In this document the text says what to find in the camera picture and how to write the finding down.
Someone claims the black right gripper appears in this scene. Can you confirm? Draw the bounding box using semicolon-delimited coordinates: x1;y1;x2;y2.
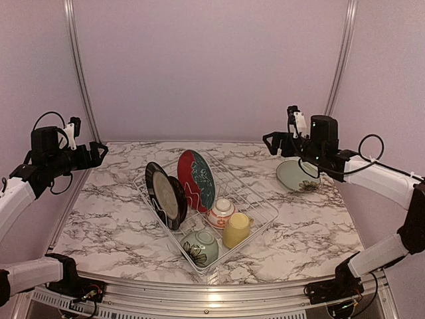
262;132;323;165

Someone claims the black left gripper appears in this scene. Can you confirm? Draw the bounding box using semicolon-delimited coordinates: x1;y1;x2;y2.
46;141;108;177

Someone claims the pale green flower plate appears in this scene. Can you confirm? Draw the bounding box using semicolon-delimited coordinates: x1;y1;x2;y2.
276;159;321;192

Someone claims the red plate with teal flower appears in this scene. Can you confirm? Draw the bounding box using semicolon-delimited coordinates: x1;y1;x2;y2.
177;150;216;213

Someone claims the small dark red flower plate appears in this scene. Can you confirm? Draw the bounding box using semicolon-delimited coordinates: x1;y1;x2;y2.
161;176;188;231

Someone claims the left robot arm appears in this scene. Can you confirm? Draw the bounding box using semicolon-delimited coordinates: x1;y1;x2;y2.
1;123;108;304

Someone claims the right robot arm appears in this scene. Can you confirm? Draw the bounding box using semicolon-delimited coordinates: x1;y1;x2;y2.
262;110;424;298

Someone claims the large black rimmed cream plate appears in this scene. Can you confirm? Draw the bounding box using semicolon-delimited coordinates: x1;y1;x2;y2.
145;161;179;220

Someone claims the white bowl with red pattern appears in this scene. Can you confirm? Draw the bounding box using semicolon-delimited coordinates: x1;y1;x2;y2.
206;198;237;229

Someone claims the yellow mug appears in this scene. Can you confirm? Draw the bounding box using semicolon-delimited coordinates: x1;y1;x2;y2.
222;213;254;249

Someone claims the green bowl with flower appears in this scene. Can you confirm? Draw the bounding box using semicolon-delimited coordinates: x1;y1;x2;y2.
180;230;219;268

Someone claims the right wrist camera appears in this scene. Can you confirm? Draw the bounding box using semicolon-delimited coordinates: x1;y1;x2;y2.
287;106;309;138

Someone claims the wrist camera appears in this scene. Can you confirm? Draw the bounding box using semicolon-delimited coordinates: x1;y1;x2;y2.
64;116;81;150
287;106;309;138

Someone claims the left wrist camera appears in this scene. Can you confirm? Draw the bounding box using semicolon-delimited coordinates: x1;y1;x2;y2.
64;116;81;150

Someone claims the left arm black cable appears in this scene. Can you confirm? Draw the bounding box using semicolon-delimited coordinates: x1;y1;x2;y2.
31;111;74;195

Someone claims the white wire dish rack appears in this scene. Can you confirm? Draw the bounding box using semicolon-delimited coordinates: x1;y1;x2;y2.
134;151;278;274

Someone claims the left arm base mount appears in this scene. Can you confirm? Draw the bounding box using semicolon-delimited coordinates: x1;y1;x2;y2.
45;253;106;302

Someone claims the left aluminium frame post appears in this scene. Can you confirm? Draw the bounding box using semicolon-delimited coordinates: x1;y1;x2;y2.
64;0;101;142

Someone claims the aluminium frame post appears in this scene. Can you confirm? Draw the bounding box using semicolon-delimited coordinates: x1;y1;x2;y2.
324;0;359;116
64;0;101;142

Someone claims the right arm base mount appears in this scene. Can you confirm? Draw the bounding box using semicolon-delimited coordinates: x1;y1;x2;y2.
303;261;364;304

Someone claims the right aluminium frame post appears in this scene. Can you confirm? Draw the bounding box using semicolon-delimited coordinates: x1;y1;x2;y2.
324;0;359;116

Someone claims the front aluminium rail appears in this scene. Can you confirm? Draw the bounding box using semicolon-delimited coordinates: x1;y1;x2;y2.
29;265;392;319

